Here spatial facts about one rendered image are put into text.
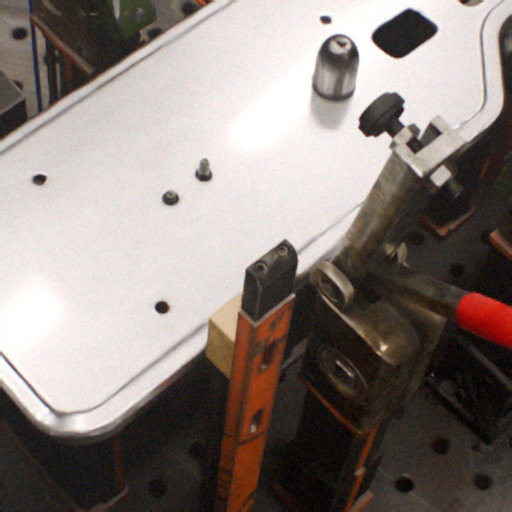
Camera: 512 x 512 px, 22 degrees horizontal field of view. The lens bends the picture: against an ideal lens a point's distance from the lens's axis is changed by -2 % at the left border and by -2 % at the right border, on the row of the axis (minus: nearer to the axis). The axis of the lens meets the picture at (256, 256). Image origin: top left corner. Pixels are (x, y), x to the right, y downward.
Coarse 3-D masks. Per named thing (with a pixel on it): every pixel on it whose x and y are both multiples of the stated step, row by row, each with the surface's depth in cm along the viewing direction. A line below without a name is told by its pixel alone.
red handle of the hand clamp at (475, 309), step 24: (384, 264) 80; (384, 288) 79; (408, 288) 77; (432, 288) 76; (456, 288) 76; (456, 312) 74; (480, 312) 73; (504, 312) 72; (480, 336) 73; (504, 336) 71
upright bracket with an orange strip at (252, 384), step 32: (288, 256) 66; (256, 288) 66; (288, 288) 69; (256, 320) 69; (288, 320) 72; (256, 352) 72; (256, 384) 76; (256, 416) 82; (224, 448) 85; (256, 448) 87; (224, 480) 89; (256, 480) 93
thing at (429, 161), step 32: (384, 96) 69; (384, 128) 70; (416, 128) 69; (448, 128) 69; (416, 160) 67; (448, 160) 69; (384, 192) 71; (416, 192) 69; (448, 192) 68; (352, 224) 76; (384, 224) 73; (352, 256) 78; (384, 256) 79
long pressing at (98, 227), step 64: (256, 0) 100; (320, 0) 101; (384, 0) 101; (448, 0) 102; (128, 64) 97; (192, 64) 97; (256, 64) 97; (384, 64) 98; (448, 64) 98; (64, 128) 93; (128, 128) 93; (192, 128) 94; (256, 128) 94; (320, 128) 95; (0, 192) 90; (64, 192) 90; (128, 192) 91; (192, 192) 91; (256, 192) 91; (320, 192) 92; (0, 256) 87; (64, 256) 88; (128, 256) 88; (192, 256) 88; (256, 256) 89; (320, 256) 89; (0, 320) 85; (64, 320) 85; (128, 320) 86; (192, 320) 86; (0, 384) 83; (64, 384) 83; (128, 384) 83
